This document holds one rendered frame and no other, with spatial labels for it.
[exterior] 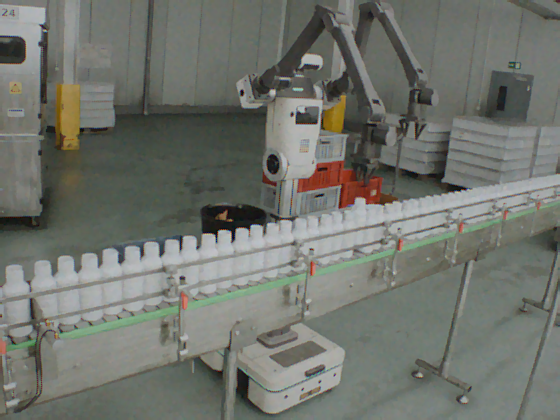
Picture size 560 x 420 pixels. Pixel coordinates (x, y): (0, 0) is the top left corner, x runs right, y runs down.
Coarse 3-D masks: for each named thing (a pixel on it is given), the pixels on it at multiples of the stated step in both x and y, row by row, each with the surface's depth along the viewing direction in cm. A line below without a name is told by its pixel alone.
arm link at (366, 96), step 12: (324, 24) 181; (336, 24) 178; (336, 36) 181; (348, 36) 179; (348, 48) 177; (348, 60) 178; (360, 60) 177; (348, 72) 179; (360, 72) 175; (360, 84) 175; (360, 96) 174; (372, 96) 173; (360, 108) 175; (372, 108) 171
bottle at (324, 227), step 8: (328, 216) 174; (320, 224) 173; (328, 224) 172; (320, 232) 172; (328, 232) 171; (320, 240) 172; (328, 240) 172; (320, 248) 173; (328, 248) 173; (328, 256) 174
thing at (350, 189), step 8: (344, 176) 521; (352, 176) 527; (368, 176) 513; (376, 176) 507; (344, 184) 461; (352, 184) 469; (360, 184) 478; (368, 184) 487; (376, 184) 497; (344, 192) 464; (352, 192) 473; (360, 192) 482; (368, 192) 491; (376, 192) 500; (344, 200) 467; (352, 200) 476; (368, 200) 493; (376, 200) 502
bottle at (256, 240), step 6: (252, 228) 153; (258, 228) 156; (252, 234) 153; (258, 234) 153; (252, 240) 153; (258, 240) 153; (252, 246) 153; (258, 246) 153; (258, 252) 154; (252, 258) 154; (258, 258) 154; (252, 264) 154; (258, 264) 155; (252, 270) 155; (252, 276) 155; (258, 276) 156
